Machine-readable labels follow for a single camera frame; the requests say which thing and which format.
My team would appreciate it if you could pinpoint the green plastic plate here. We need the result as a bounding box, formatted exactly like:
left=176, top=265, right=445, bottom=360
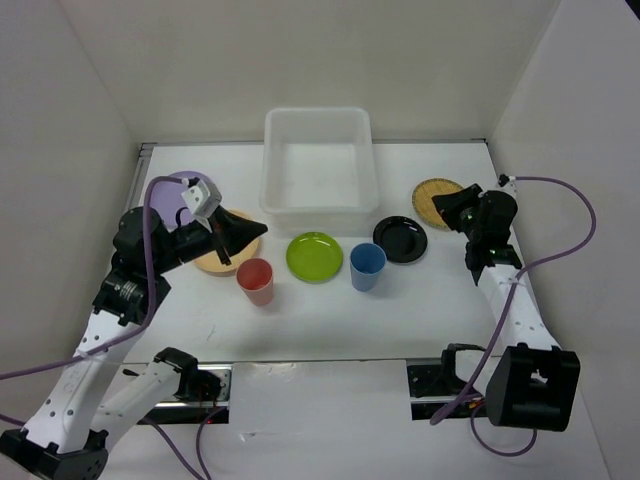
left=285, top=232, right=344, bottom=284

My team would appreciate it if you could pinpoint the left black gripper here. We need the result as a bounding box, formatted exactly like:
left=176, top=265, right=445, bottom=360
left=151, top=203, right=268, bottom=275

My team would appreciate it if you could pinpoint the red plastic cup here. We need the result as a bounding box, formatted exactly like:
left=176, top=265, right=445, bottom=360
left=236, top=258, right=274, bottom=307

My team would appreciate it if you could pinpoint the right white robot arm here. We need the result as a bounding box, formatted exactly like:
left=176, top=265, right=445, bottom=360
left=431, top=185, right=581, bottom=432

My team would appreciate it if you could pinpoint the black plastic plate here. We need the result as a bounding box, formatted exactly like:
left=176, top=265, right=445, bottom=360
left=372, top=215, right=429, bottom=264

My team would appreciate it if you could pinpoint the round woven bamboo coaster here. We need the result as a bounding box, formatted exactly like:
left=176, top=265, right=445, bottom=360
left=411, top=178, right=463, bottom=231

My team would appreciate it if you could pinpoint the orange plastic plate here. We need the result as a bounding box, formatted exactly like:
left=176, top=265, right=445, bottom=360
left=191, top=209, right=264, bottom=277

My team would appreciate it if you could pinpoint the blue plastic cup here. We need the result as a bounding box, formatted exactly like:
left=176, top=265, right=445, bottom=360
left=349, top=243, right=387, bottom=292

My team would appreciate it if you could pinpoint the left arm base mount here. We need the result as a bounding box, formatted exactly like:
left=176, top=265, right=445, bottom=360
left=145, top=364, right=232, bottom=425

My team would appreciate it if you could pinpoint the purple plastic plate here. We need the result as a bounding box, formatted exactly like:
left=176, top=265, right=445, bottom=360
left=151, top=182, right=194, bottom=231

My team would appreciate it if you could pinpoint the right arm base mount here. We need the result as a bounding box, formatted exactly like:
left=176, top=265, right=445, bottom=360
left=406, top=358, right=497, bottom=421

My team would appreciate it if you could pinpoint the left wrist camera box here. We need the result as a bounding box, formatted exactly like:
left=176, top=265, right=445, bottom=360
left=181, top=177, right=222, bottom=221

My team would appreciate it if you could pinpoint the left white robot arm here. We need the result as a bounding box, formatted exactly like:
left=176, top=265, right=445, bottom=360
left=1, top=207, right=268, bottom=479

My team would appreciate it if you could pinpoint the clear plastic bin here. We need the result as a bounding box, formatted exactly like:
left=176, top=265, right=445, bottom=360
left=259, top=107, right=380, bottom=237

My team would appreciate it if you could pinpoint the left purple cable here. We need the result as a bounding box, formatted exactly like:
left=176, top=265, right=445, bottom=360
left=0, top=174, right=229, bottom=480

